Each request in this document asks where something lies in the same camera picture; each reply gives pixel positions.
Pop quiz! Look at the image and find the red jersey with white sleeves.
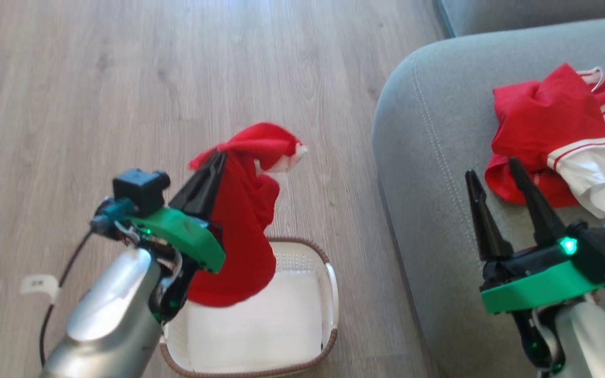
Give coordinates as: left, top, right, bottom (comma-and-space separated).
484, 62, 605, 219

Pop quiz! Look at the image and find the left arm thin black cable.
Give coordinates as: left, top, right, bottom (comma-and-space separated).
39, 229, 94, 368

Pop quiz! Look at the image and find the left teal cable connector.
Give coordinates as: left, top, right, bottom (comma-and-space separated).
90, 197, 136, 236

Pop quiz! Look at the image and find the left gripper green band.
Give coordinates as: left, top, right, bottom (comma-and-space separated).
127, 150, 228, 274

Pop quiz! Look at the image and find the red garment with white trim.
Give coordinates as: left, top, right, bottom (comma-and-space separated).
186, 122, 309, 309

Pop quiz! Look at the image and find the grey fabric sofa with stitching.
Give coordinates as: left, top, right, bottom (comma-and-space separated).
371, 15, 605, 378

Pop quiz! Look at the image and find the white plastic basket brown rim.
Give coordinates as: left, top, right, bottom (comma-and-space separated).
158, 237, 340, 378

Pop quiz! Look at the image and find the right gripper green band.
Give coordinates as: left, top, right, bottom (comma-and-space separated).
464, 157, 605, 316

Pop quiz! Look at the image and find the white cable label tag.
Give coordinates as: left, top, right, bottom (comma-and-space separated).
20, 274, 61, 303

